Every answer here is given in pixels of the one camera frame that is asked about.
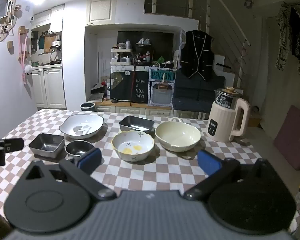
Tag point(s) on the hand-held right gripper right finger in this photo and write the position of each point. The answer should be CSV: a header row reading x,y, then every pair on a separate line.
x,y
208,162

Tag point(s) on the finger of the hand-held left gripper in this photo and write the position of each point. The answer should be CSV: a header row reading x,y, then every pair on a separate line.
x,y
13,145

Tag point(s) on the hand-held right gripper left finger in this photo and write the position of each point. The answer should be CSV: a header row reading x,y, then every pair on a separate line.
x,y
88,158

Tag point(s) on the square steel container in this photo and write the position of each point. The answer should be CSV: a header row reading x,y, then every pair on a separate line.
x,y
46,146

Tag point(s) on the white plate with blue rim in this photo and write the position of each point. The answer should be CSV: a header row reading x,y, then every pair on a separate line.
x,y
75,122

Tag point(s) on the round steel bowl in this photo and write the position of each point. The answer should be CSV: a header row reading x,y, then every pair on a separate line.
x,y
77,150

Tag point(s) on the floral bowl with yellow rim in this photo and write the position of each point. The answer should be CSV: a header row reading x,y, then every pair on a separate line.
x,y
126,142

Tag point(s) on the cream electric kettle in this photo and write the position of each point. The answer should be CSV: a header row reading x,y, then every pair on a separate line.
x,y
222,122

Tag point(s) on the brown white checkered tablecloth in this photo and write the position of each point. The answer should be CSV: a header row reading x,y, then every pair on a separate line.
x,y
165,170

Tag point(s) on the dark trash bin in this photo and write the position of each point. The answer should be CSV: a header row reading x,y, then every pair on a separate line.
x,y
87,107

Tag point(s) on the rectangular steel tray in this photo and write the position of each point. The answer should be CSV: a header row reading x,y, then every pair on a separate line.
x,y
130,126

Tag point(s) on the low drawer cabinet wooden top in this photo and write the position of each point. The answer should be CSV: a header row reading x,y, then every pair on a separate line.
x,y
130,110

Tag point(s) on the dark blue sofa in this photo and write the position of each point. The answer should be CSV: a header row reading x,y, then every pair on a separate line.
x,y
197,95

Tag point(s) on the white kitchen cabinets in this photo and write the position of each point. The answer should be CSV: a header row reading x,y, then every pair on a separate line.
x,y
52,87

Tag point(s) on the white box with teal label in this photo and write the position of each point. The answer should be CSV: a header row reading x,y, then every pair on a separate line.
x,y
162,95

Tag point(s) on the black lettered board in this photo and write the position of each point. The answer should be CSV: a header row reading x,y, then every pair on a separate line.
x,y
140,90

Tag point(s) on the pink floor cushion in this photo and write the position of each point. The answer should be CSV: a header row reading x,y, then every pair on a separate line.
x,y
292,135

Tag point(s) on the white shelf rack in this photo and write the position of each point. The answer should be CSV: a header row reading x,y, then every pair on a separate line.
x,y
121,56

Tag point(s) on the black vest with white trim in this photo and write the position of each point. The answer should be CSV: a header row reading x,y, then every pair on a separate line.
x,y
197,55

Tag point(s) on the hanging black white clothes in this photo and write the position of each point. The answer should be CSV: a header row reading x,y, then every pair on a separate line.
x,y
296,40

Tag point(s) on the white upper cabinet door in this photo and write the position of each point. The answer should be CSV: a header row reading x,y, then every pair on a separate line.
x,y
102,8

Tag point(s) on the wall photo collage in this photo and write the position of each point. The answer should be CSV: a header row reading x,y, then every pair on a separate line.
x,y
2,17

